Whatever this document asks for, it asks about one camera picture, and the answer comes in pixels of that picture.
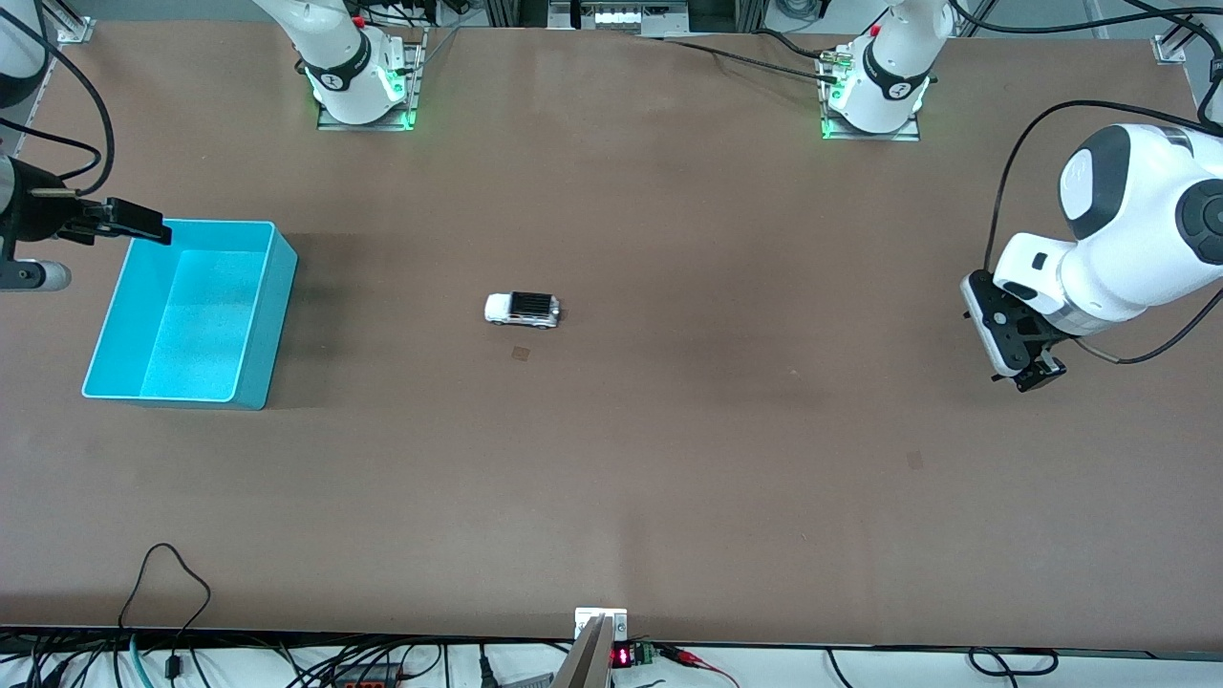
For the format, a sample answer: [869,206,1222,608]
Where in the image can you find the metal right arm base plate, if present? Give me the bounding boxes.
[317,27,423,132]

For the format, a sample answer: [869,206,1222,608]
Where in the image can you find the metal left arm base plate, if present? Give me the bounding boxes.
[820,38,921,142]

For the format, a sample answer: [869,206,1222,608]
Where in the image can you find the grey lit control box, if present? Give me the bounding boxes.
[547,0,691,39]

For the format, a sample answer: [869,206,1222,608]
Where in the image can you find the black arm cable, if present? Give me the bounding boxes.
[951,0,1223,367]
[0,5,116,188]

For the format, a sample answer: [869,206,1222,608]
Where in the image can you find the grey aluminium camera post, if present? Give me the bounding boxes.
[552,614,612,688]

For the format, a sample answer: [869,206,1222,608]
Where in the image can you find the turquoise plastic bin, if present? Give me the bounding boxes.
[81,219,299,412]

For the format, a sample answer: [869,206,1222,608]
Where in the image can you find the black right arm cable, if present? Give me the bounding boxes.
[0,5,116,188]

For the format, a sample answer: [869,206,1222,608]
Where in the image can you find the black coiled cable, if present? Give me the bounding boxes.
[968,647,1060,678]

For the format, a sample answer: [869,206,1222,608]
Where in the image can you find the thin black table cable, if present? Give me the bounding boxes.
[659,36,842,83]

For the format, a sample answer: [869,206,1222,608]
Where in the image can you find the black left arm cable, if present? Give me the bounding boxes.
[951,0,1223,367]

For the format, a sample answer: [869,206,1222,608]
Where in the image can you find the thick black table cable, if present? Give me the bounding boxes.
[755,27,842,61]

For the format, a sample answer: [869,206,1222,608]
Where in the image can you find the black looped cable with plug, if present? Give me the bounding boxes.
[118,543,212,681]

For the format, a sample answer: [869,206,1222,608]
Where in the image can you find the aluminium corner bracket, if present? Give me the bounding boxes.
[38,0,97,45]
[1153,0,1223,66]

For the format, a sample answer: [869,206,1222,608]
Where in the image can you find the white toy jeep black roof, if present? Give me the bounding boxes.
[483,290,563,331]

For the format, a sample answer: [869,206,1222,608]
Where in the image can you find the white post mounting bracket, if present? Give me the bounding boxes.
[574,607,630,641]

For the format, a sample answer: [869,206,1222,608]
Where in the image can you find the red clip wires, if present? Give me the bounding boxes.
[657,645,741,688]

